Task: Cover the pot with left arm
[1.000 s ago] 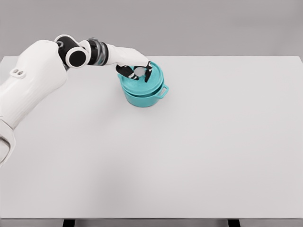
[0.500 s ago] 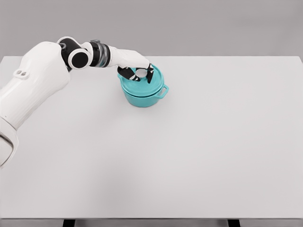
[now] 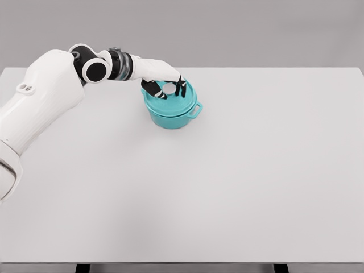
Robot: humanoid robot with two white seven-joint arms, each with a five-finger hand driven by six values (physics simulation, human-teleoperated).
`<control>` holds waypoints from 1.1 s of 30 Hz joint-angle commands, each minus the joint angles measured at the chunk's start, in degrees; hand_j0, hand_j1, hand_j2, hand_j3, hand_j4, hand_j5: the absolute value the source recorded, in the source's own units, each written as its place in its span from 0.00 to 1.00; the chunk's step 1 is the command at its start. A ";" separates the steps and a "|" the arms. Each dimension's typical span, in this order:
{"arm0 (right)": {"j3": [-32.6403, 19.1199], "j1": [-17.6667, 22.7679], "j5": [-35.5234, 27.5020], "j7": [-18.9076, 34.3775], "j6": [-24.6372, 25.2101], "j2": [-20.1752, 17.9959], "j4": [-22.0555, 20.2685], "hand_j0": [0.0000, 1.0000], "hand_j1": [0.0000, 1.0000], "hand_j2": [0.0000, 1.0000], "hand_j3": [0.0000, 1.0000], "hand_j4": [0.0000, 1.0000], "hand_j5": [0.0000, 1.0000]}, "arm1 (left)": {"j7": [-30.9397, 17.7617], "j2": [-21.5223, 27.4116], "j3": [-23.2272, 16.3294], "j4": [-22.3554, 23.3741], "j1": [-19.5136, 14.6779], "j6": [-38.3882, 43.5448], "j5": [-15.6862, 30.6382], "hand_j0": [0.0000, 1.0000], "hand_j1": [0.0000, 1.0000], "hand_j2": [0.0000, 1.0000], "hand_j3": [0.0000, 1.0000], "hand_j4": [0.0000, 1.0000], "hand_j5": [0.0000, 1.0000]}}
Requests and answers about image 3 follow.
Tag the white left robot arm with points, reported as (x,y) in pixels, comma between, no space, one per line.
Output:
(48,94)

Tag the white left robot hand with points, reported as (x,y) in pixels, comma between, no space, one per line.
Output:
(159,69)

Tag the teal pot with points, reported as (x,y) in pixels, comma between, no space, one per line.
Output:
(173,119)

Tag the teal pot lid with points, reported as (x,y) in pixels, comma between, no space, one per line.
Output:
(170,103)

